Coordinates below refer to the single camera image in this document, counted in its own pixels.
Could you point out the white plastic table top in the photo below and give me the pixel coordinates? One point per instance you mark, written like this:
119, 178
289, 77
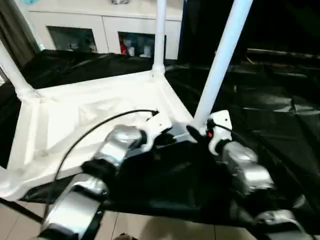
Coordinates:
87, 100

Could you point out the white plastic table leg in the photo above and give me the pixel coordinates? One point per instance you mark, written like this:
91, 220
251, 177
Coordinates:
160, 37
225, 50
7, 180
12, 70

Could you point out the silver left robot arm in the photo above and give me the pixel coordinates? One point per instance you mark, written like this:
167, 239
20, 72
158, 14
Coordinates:
117, 142

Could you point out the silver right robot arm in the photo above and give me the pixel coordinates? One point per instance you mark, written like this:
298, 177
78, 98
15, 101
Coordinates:
245, 162

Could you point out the black glossy mat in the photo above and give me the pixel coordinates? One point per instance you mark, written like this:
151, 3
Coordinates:
262, 125

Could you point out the tall white jar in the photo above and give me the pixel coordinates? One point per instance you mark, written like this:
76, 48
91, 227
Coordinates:
145, 50

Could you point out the small white jar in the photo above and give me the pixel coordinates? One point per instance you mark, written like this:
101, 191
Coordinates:
130, 51

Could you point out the red packet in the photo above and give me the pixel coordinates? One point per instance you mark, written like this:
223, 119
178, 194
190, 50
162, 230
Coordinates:
123, 45

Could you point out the dark metal pole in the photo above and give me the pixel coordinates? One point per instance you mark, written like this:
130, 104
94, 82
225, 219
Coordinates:
282, 53

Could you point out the black backdrop cloth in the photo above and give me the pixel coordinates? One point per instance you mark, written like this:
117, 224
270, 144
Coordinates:
275, 22

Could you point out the white glass-door cabinet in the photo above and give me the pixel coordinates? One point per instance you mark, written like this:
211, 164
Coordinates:
100, 17

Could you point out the grey crumpled object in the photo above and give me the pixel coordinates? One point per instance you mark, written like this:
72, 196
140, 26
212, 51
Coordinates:
119, 1

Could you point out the grey curtain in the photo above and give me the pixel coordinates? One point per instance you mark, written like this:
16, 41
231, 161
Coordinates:
15, 32

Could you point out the small teal object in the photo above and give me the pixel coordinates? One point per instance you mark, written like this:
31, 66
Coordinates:
27, 2

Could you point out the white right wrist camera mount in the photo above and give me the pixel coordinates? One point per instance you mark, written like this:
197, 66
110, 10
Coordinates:
221, 120

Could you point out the black frame leg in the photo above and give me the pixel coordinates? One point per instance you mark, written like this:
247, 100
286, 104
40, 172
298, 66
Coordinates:
22, 209

